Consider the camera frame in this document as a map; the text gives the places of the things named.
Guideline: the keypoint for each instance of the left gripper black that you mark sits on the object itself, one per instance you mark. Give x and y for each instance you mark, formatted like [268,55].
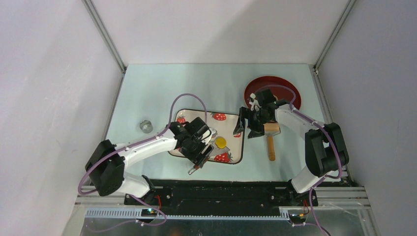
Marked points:
[197,158]

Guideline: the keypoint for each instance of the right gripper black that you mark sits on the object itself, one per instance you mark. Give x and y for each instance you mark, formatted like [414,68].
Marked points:
[259,132]

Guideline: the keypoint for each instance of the metal scraper wooden handle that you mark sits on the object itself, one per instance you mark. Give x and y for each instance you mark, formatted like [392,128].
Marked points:
[221,151]

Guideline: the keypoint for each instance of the yellow dough piece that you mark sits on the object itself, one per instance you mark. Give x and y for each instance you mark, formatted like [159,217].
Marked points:
[220,142]

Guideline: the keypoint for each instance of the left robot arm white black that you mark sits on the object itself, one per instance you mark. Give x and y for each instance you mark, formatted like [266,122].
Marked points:
[107,167]

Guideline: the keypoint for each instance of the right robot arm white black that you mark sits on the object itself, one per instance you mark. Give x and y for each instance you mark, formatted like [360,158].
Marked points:
[325,149]

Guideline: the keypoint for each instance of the strawberry pattern white tray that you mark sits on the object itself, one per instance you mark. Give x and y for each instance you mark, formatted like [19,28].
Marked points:
[222,125]

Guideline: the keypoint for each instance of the round red plate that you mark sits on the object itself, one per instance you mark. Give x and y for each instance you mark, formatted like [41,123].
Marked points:
[280,88]

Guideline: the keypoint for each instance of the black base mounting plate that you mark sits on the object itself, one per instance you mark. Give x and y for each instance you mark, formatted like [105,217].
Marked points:
[227,198]

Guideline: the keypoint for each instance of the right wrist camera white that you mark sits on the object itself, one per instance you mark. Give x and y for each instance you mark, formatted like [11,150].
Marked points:
[253,102]

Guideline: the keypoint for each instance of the aluminium frame rail front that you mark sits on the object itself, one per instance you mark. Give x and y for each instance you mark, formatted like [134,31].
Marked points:
[113,207]

